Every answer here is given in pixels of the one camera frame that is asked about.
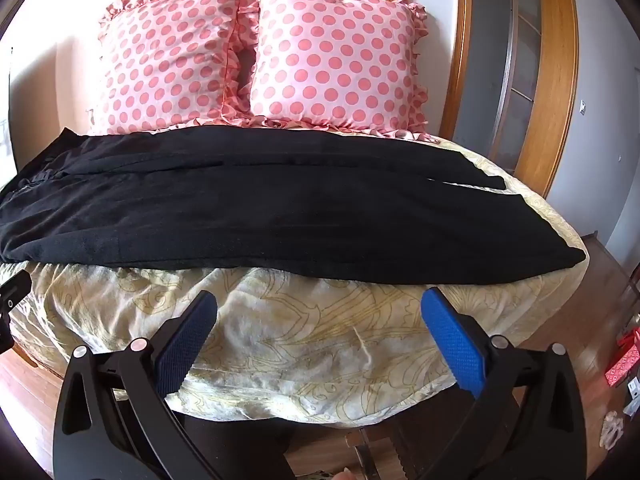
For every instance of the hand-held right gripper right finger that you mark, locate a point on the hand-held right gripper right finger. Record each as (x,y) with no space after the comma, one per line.
(452,345)

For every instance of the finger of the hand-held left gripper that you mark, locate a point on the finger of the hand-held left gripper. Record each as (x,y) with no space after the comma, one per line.
(12,290)

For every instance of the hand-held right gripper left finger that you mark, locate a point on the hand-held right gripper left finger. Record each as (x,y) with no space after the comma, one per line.
(192,340)

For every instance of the black pants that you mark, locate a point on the black pants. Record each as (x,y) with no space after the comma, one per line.
(300,220)

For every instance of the yellow patterned bed quilt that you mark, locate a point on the yellow patterned bed quilt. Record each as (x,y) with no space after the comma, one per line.
(300,340)

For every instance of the red box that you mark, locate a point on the red box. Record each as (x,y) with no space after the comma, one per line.
(622,360)

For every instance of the white fluffy item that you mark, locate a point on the white fluffy item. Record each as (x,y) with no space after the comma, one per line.
(612,430)

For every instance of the pink polka dot pillow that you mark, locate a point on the pink polka dot pillow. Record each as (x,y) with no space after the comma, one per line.
(335,55)
(170,55)

